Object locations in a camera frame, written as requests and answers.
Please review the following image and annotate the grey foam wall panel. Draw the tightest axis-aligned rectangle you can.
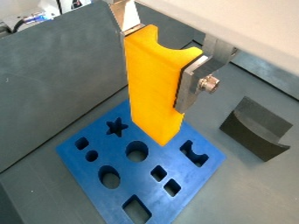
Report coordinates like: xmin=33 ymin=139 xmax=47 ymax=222
xmin=0 ymin=1 xmax=127 ymax=172

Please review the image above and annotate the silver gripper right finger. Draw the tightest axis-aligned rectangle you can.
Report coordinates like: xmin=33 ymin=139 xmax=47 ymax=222
xmin=174 ymin=34 xmax=239 ymax=114

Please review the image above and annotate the black cable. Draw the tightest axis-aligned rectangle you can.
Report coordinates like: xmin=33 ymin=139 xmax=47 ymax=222
xmin=11 ymin=17 xmax=34 ymax=33

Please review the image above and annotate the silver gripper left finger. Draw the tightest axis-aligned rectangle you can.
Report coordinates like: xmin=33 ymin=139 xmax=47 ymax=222
xmin=110 ymin=0 xmax=145 ymax=47

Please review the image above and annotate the yellow arch block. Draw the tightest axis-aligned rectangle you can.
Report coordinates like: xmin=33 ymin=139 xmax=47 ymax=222
xmin=125 ymin=24 xmax=202 ymax=146

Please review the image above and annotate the dark grey arch holder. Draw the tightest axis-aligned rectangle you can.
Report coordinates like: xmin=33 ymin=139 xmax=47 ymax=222
xmin=219 ymin=96 xmax=294 ymax=162

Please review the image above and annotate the blue shape sorter board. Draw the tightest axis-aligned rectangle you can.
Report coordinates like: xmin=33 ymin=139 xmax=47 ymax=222
xmin=57 ymin=101 xmax=226 ymax=224

